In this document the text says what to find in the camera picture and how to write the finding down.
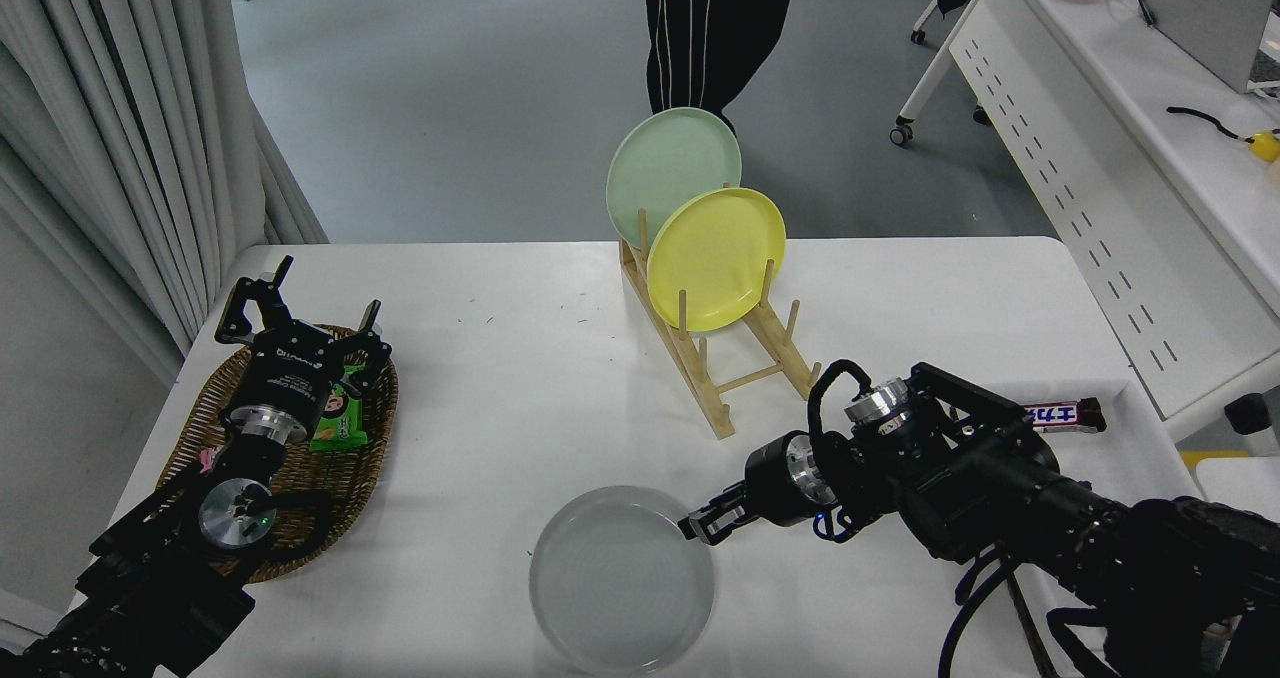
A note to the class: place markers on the yellow plate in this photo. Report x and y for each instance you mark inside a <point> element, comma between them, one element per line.
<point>715,253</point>

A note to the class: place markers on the Snickers bar with Chinese print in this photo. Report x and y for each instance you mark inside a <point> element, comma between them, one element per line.
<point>1060,415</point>

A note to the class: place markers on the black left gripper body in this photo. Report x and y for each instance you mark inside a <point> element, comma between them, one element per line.
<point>290,373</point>

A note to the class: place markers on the white desk with slotted panel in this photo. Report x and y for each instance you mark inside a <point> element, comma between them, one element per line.
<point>1100,78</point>

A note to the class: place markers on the grey curtain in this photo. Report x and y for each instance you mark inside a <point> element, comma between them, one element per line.
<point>100,108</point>

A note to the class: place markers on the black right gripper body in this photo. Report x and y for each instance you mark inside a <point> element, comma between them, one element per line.
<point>770,483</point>

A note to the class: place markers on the pale green plate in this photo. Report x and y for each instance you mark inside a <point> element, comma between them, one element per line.
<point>660,168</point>

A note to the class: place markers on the small white table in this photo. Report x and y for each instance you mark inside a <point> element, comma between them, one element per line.
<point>1245,478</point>

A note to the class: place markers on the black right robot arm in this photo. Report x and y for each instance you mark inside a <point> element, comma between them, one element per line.
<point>1000,488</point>

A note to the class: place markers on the white tray with brown edge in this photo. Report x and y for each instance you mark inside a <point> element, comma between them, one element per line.
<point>1130,458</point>

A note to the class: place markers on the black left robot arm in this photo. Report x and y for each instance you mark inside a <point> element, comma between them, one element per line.
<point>150,578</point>

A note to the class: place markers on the grey plate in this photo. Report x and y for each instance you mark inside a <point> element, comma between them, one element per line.
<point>620,583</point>

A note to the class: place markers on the green snack packet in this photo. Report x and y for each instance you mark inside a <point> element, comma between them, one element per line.
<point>338,428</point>

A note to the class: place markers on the small pink wrapper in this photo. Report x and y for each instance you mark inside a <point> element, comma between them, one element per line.
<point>208,458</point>

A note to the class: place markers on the grey box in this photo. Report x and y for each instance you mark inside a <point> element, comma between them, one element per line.
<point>1210,18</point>

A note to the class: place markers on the wooden plate rack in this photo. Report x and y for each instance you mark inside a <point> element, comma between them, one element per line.
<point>720,422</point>

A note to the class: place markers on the black foot block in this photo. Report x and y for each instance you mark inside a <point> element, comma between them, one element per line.
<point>1250,423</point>

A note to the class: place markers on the yellow plug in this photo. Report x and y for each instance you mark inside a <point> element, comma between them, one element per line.
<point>1267,146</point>

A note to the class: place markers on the brown wicker basket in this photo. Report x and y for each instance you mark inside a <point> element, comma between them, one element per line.
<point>350,473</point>

